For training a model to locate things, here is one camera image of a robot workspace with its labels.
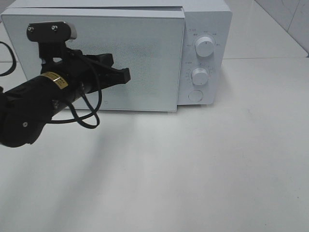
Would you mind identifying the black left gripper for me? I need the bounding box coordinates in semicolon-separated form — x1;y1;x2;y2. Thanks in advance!
38;42;131;97

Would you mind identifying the white microwave door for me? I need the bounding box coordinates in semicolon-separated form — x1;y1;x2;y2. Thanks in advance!
1;7;185;111

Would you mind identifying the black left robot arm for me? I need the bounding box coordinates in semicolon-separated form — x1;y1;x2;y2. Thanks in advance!
0;42;131;147

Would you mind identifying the round door release button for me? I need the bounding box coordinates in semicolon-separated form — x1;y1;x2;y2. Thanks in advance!
188;90;203;102

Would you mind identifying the white timer knob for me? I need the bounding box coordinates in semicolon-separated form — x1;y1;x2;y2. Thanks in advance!
191;68;209;86

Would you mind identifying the white power knob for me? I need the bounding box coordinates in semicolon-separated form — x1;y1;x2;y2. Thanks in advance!
195;34;215;58

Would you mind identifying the white microwave oven body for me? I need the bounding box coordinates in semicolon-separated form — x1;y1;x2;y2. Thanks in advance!
0;0;232;106

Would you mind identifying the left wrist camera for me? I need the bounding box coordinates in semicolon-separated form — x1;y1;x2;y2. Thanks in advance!
27;21;77;43

